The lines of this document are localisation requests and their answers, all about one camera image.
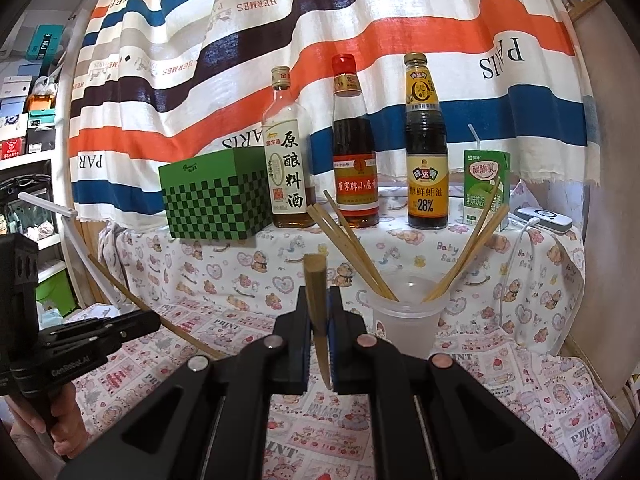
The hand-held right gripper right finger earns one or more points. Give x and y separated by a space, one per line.
336 360

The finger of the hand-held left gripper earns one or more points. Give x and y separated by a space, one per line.
140 321
115 344

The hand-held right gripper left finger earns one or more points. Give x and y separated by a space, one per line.
300 360

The translucent plastic cup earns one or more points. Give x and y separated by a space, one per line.
405 330

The person's left hand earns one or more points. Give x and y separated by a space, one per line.
70 430

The green storage bin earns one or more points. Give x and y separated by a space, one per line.
55 285

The white shelf unit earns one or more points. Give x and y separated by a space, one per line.
45 242

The bear printed cloth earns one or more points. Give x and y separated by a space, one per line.
225 270

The green checkered box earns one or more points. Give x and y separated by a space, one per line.
215 200

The strawberry printed cloth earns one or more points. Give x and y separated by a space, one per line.
500 375

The stack of small boxes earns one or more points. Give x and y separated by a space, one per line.
15 110

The cooking wine bottle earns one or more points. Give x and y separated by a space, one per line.
287 180

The red capped oil bottle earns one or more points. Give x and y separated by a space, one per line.
355 145

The green drink carton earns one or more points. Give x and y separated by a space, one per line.
477 195

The teal box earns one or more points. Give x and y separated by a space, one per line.
45 42

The dark sauce bottle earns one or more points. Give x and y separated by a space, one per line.
425 135

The white electronic device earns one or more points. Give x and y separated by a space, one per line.
545 219

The white drinking straw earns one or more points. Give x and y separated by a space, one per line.
475 137

